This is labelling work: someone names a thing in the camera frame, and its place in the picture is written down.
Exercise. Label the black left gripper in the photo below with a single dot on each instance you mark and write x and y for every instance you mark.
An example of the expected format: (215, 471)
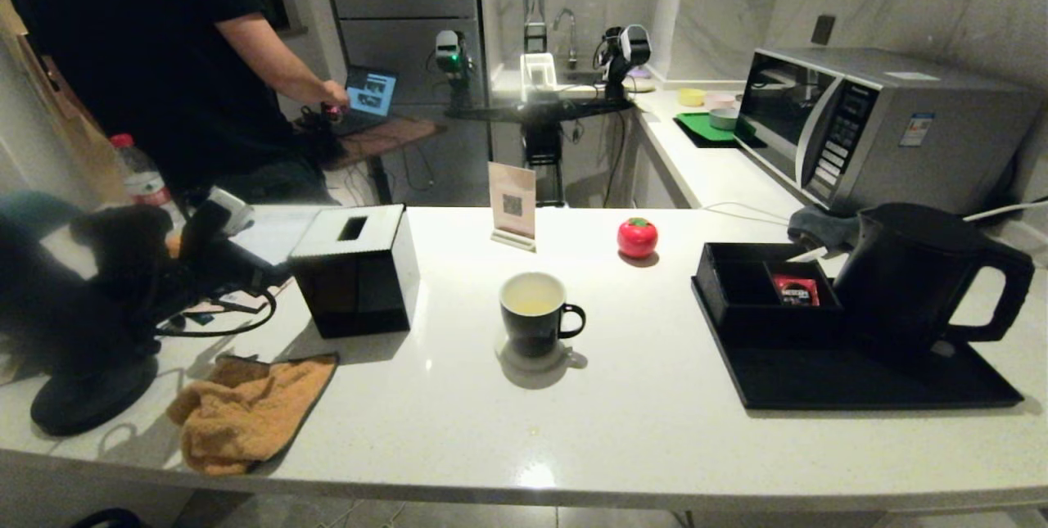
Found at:
(209, 262)

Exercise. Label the black tissue box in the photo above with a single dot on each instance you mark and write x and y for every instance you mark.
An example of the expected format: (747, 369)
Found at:
(360, 299)

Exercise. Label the black electric kettle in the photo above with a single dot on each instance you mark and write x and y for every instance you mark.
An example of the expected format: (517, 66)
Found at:
(901, 282)

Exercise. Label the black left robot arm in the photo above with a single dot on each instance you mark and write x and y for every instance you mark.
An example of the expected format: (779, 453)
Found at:
(74, 299)

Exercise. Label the orange towel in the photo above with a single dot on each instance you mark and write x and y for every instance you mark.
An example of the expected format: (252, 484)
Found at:
(246, 413)

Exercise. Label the red-capped water bottle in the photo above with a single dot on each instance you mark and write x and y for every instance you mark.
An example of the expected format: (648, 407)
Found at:
(141, 176)

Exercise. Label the black device with red light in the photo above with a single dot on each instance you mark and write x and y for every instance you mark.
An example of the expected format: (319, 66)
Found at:
(332, 110)

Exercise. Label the laptop computer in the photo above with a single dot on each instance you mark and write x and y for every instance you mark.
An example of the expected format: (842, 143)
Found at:
(370, 92)

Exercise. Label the black round kettle base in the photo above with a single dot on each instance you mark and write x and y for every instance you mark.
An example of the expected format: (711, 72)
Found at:
(90, 401)

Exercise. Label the teal rounded object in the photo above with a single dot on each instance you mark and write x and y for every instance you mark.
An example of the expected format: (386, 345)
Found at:
(29, 207)

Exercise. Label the QR code sign stand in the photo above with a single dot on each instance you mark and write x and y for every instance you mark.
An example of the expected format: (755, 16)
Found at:
(512, 200)

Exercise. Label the white round coaster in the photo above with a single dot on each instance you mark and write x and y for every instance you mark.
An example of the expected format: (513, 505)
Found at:
(512, 361)

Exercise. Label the black mug white inside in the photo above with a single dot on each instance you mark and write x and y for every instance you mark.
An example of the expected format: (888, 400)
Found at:
(532, 336)

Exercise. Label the person in black shirt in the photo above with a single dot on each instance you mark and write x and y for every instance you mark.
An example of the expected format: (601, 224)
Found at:
(123, 37)

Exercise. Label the black rounded floor object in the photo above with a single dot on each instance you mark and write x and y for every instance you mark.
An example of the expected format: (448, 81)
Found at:
(106, 520)

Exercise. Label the black rig stand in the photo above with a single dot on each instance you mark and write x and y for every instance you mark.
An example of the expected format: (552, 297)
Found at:
(540, 110)

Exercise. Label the white rig box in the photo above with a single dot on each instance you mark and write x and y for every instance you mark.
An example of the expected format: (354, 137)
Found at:
(539, 75)

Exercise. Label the red tomato-shaped timer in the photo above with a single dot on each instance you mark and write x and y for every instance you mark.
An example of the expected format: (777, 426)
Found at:
(637, 238)

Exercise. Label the chrome faucet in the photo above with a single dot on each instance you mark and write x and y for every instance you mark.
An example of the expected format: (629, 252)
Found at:
(573, 41)

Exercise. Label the white base cabinet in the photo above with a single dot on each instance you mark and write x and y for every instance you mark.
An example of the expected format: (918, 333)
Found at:
(663, 168)

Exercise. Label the small purple object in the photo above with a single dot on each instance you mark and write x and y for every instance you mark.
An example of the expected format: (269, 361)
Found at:
(641, 72)

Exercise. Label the green tray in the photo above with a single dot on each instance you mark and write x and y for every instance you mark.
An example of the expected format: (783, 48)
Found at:
(696, 128)

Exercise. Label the yellow bowl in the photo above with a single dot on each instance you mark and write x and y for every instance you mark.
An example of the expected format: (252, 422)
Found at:
(692, 97)

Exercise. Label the grey-green bowl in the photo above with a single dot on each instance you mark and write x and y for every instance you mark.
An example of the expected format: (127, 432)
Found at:
(725, 119)

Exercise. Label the pink bowl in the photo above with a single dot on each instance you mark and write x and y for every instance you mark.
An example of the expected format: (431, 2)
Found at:
(720, 101)

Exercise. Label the black compartment box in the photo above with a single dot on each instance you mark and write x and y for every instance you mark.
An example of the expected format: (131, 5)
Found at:
(761, 322)

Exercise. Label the red Nescafe coffee sachet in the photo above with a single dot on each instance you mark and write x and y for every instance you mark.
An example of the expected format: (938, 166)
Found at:
(794, 291)

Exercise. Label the white paper stick packet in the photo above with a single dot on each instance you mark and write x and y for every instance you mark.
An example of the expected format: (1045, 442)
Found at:
(808, 254)

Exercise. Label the dark grey cloth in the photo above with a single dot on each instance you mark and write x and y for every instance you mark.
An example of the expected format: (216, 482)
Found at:
(819, 227)

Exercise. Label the black serving tray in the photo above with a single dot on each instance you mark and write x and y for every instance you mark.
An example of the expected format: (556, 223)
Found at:
(819, 381)

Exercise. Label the silver microwave oven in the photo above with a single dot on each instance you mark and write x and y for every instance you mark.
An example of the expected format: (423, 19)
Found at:
(925, 135)

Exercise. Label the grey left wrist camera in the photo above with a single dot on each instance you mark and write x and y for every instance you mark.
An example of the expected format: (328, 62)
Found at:
(231, 210)

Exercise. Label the grey upright rig post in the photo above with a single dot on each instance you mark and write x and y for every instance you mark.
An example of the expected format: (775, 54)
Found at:
(533, 14)

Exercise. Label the dark wall socket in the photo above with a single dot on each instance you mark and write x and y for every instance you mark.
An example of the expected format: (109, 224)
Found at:
(823, 30)

